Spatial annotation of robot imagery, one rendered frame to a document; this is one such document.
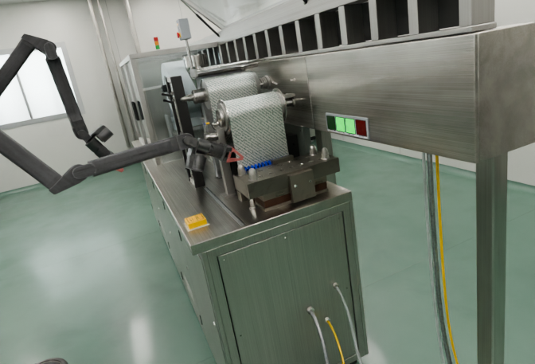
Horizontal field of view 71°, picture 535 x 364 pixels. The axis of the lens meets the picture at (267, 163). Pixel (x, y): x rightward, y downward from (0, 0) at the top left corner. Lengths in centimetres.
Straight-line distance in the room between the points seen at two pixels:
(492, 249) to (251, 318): 85
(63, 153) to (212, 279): 592
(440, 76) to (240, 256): 87
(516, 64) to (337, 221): 82
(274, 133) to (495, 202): 85
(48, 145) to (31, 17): 198
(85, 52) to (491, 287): 653
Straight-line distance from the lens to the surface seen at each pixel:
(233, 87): 177
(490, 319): 145
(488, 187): 123
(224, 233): 133
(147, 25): 711
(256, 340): 160
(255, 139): 156
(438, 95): 104
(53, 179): 138
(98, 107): 701
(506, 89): 106
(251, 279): 145
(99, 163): 139
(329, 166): 152
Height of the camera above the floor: 147
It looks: 16 degrees down
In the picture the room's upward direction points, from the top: 10 degrees counter-clockwise
